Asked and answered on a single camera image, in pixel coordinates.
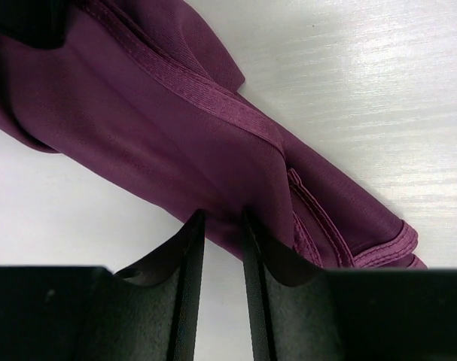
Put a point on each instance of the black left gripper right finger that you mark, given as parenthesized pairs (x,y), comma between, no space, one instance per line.
(290,306)

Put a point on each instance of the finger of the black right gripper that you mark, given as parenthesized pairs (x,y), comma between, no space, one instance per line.
(44,25)

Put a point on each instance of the purple satin napkin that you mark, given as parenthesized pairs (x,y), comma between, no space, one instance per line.
(154,107)

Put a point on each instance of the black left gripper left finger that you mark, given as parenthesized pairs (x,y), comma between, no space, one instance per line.
(149,310)

